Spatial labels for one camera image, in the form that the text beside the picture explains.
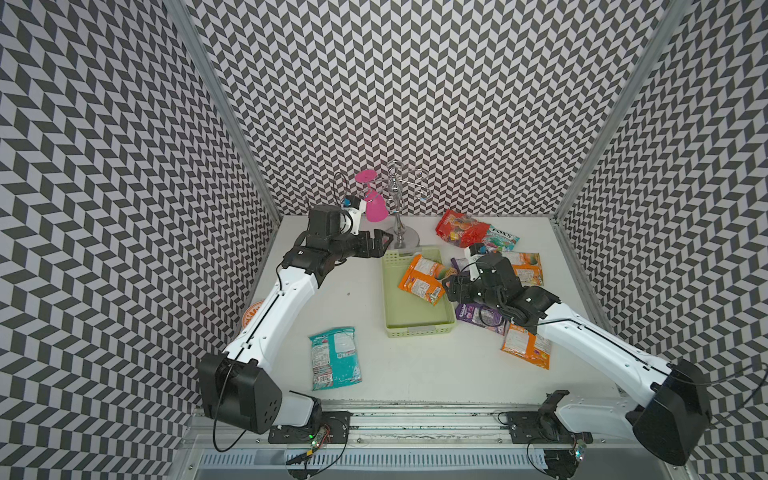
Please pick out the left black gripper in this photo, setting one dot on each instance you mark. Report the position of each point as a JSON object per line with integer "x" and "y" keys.
{"x": 378, "y": 249}

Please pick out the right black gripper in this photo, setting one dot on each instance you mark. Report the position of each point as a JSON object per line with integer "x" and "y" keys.
{"x": 457, "y": 281}

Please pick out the orange yellow Fox's candy bag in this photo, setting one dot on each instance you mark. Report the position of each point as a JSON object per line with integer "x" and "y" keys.
{"x": 423, "y": 278}

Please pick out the purple candy bag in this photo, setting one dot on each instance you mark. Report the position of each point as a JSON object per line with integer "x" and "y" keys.
{"x": 481, "y": 316}
{"x": 461, "y": 265}

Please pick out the light green plastic basket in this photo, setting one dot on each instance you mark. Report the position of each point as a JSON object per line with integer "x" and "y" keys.
{"x": 415, "y": 303}

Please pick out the teal candy bag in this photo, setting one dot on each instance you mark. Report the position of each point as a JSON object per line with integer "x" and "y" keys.
{"x": 334, "y": 359}

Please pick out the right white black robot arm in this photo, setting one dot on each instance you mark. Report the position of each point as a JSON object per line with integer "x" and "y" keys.
{"x": 669, "y": 408}

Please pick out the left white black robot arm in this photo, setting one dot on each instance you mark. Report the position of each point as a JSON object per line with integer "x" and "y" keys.
{"x": 235, "y": 384}

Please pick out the pink plastic wine glass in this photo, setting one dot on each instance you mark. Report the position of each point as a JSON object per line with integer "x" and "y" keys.
{"x": 376, "y": 208}

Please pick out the red candy bag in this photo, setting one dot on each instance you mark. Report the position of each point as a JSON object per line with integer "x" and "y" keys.
{"x": 460, "y": 229}

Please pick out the green Fox's candy bag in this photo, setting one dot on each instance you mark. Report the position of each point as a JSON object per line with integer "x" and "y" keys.
{"x": 496, "y": 240}

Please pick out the silver metal glass rack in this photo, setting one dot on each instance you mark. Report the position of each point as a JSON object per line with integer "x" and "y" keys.
{"x": 406, "y": 238}

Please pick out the orange candy bag upper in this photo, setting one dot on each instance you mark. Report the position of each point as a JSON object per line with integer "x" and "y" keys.
{"x": 528, "y": 267}

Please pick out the orange candy bag lower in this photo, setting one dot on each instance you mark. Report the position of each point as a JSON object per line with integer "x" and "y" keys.
{"x": 534, "y": 349}

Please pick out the orange patterned bowl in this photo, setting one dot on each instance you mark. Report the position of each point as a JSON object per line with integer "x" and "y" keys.
{"x": 250, "y": 313}

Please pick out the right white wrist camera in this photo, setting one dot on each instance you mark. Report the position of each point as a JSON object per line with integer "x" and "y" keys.
{"x": 473, "y": 253}

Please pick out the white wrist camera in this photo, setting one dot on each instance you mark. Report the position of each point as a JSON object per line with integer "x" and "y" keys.
{"x": 353, "y": 209}
{"x": 473, "y": 253}

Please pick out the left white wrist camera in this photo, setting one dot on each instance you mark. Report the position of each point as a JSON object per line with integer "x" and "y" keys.
{"x": 353, "y": 209}

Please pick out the aluminium front rail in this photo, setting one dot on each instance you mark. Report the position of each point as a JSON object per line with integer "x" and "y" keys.
{"x": 394, "y": 425}

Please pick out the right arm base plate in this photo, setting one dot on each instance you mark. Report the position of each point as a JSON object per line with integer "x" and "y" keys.
{"x": 549, "y": 427}

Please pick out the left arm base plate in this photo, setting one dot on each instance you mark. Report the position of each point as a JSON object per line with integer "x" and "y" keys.
{"x": 338, "y": 423}

